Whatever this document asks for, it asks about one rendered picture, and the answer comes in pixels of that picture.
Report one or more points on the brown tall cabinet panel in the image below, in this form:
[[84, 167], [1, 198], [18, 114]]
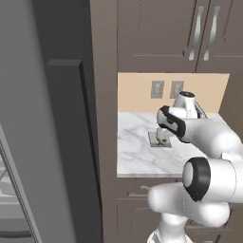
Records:
[[106, 95]]

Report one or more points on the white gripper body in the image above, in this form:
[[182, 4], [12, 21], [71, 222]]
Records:
[[162, 131]]

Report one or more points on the brown lower cupboard door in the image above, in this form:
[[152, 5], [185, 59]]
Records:
[[131, 221]]

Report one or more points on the grey fridge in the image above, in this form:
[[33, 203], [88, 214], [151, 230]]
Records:
[[28, 95]]

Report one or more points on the brown upper cupboard door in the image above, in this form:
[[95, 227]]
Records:
[[229, 31], [155, 28]]

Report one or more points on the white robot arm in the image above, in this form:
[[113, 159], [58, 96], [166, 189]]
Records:
[[205, 177]]

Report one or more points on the brown drawer front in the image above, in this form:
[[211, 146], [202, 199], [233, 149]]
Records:
[[131, 188]]

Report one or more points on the grey wall outlet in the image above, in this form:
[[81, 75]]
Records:
[[157, 89], [176, 88]]

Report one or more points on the brown cupboard door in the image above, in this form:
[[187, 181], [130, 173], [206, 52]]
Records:
[[131, 221], [229, 31], [155, 28]]

